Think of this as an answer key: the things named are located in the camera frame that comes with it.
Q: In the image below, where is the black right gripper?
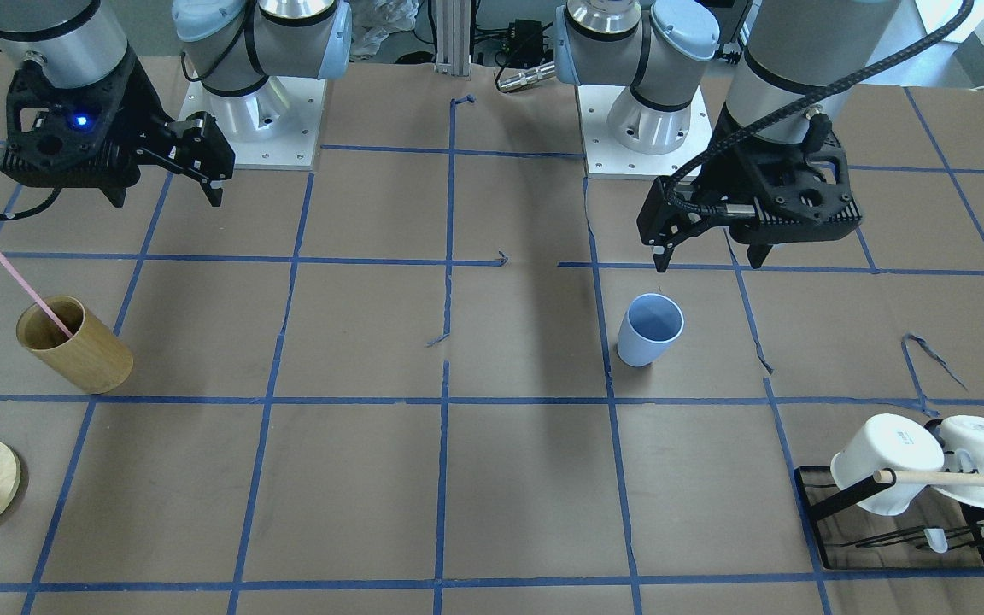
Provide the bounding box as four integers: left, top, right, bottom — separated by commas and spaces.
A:
3, 60, 236, 208

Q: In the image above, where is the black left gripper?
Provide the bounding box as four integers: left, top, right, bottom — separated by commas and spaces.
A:
636, 115, 864, 273

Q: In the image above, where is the pink chopstick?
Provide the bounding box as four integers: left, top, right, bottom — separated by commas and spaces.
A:
0, 250, 73, 339

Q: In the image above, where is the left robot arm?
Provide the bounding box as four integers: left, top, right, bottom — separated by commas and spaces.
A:
553, 1, 898, 272

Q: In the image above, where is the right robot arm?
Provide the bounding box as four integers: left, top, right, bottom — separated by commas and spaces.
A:
0, 1, 353, 221

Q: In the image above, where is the black wire mug rack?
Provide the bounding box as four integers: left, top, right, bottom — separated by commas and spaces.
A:
795, 418, 984, 570

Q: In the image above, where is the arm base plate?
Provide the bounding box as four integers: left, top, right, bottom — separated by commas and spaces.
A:
577, 85, 713, 179
179, 77, 331, 171

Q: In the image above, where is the bamboo cylinder holder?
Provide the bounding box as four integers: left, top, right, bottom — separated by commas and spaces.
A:
15, 295, 134, 394

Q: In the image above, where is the aluminium frame post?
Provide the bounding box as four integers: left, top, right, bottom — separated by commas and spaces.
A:
427, 1, 475, 80

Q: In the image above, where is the light blue cup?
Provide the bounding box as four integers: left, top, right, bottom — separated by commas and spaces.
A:
617, 293, 686, 367

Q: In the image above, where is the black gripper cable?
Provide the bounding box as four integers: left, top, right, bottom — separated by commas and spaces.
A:
663, 0, 975, 225

